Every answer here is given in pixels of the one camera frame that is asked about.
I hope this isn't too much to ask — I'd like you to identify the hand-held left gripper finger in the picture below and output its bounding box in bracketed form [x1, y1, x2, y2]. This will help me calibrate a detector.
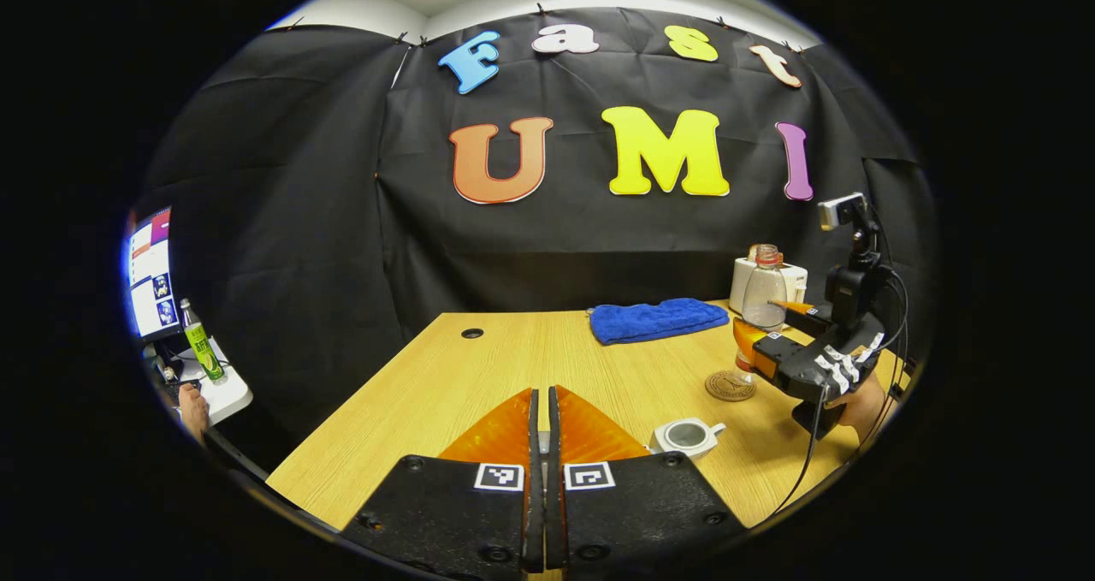
[546, 384, 747, 578]
[340, 387, 545, 581]

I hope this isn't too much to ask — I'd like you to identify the clear plastic water bottle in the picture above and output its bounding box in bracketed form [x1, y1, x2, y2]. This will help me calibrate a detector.
[734, 244, 789, 376]

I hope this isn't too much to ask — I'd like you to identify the round wooden coaster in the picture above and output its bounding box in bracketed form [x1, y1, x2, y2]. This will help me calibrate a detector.
[705, 370, 757, 403]

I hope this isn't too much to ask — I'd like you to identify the white ceramic teacup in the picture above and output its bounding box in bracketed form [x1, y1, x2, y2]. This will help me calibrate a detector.
[648, 417, 728, 462]

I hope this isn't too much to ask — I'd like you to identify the green drink bottle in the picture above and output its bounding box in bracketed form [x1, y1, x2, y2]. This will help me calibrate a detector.
[180, 299, 228, 385]

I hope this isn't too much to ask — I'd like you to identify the white toaster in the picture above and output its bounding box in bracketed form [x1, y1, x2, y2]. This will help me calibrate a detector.
[729, 256, 808, 315]

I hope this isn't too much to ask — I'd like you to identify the blue towel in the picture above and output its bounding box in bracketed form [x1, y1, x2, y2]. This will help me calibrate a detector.
[588, 298, 731, 347]

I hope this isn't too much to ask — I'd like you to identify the white side table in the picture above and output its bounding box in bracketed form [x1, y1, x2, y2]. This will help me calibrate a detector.
[141, 337, 254, 428]

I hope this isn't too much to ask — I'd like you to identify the computer monitor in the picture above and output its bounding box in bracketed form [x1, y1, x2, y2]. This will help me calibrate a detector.
[126, 206, 185, 344]

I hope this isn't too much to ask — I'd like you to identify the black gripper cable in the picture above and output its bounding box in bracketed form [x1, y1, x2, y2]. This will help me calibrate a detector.
[768, 382, 829, 520]

